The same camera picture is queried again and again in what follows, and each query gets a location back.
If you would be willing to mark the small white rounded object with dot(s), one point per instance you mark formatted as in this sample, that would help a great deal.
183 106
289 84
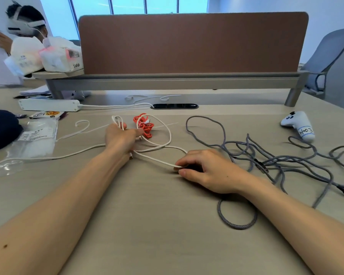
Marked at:
80 95

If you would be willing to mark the person's right forearm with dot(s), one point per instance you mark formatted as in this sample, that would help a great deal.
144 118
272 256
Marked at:
304 231

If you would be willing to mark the grey metal desk shelf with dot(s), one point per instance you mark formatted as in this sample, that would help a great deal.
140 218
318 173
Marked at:
175 83

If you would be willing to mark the white labelled hand controller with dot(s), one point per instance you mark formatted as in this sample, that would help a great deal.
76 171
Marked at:
299 126

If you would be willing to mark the person's left hand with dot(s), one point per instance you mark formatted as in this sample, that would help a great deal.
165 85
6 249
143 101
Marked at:
120 140

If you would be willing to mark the black flat tablet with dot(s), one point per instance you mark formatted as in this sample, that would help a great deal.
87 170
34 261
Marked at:
31 96

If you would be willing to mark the small purple candy wrapper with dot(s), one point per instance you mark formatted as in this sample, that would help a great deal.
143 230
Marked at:
21 115

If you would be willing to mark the person's left forearm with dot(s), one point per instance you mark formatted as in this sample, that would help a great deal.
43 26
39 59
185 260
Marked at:
51 214

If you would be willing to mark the white paper sheets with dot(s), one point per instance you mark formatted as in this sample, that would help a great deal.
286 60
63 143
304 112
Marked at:
0 68

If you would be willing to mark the white tissue pack pink label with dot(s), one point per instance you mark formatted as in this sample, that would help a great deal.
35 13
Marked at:
57 60

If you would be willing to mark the navy baseball cap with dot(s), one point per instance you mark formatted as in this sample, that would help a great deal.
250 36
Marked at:
3 128

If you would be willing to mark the white power strip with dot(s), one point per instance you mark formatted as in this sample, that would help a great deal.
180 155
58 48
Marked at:
48 105

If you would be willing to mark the white head-mounted headset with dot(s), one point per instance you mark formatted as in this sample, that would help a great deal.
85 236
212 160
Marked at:
20 28

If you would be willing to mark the large glass window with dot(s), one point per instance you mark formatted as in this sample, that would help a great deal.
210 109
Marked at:
91 5

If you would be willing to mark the person's right hand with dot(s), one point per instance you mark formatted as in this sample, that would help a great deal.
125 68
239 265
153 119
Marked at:
215 171

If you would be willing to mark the white printed snack packet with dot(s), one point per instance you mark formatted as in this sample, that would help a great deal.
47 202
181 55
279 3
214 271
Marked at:
47 115

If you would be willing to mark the grey office chair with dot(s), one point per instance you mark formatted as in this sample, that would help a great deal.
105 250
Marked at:
75 42
326 48

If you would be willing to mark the round beige shelf board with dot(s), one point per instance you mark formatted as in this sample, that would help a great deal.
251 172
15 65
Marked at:
51 75

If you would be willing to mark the brown desk divider panel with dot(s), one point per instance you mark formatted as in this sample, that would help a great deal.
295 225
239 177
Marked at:
192 42

